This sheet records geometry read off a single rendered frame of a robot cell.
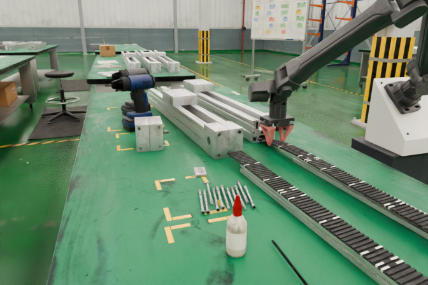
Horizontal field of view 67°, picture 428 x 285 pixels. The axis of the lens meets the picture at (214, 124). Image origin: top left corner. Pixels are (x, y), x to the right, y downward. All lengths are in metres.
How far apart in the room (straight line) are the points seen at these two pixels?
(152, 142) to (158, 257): 0.53
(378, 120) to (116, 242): 0.96
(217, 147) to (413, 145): 0.65
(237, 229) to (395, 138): 0.78
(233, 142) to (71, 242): 0.56
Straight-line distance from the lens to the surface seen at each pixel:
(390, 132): 1.25
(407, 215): 0.80
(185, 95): 1.37
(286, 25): 6.93
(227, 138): 1.01
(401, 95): 1.25
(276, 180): 0.83
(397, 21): 0.86
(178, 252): 0.64
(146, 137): 1.09
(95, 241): 0.70
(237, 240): 0.61
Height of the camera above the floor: 1.18
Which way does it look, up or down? 17 degrees down
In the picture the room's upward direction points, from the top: straight up
